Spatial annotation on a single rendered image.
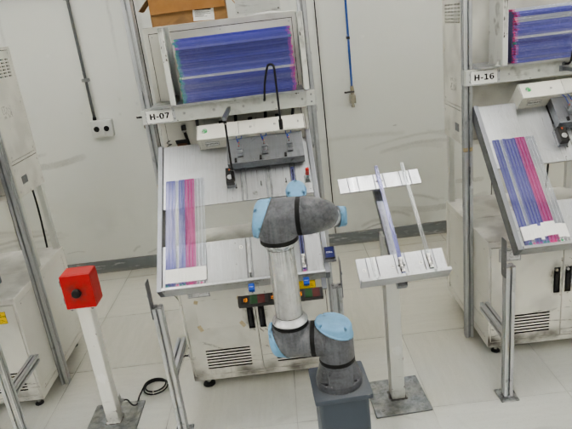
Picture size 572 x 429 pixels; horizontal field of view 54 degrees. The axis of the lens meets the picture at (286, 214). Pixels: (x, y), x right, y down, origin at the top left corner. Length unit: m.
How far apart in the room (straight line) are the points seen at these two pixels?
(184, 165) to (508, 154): 1.43
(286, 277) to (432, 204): 2.79
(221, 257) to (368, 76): 2.15
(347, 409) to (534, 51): 1.71
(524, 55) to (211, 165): 1.45
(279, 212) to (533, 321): 1.71
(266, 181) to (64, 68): 2.17
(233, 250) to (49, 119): 2.33
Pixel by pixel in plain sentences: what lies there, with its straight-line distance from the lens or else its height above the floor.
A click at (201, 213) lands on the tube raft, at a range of 2.41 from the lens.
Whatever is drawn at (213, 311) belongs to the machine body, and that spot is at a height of 0.44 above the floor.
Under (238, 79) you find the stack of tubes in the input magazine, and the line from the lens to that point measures 2.49.
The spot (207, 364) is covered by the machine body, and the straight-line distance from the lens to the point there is 2.84.
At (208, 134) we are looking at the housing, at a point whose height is 1.24.
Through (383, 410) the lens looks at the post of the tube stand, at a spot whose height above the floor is 0.01.
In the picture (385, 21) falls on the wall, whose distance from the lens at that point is 4.06.
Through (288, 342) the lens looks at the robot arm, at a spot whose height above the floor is 0.74.
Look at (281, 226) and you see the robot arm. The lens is 1.60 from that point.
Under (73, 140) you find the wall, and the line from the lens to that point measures 4.30.
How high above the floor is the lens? 1.69
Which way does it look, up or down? 19 degrees down
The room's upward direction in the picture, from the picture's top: 7 degrees counter-clockwise
